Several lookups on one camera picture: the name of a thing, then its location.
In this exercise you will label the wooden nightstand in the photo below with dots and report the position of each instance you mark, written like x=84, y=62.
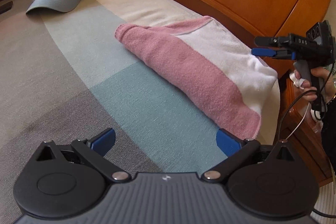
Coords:
x=302, y=129

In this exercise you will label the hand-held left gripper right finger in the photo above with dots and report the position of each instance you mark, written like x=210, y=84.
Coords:
x=228, y=142

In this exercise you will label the person's right hand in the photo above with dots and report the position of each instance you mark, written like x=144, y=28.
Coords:
x=326, y=82

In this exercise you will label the pink and white sweater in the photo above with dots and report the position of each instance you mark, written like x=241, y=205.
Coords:
x=210, y=69

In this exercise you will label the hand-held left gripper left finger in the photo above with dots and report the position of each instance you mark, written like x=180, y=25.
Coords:
x=103, y=138

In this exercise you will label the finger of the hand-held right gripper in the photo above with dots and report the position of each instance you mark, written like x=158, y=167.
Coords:
x=267, y=41
x=263, y=52

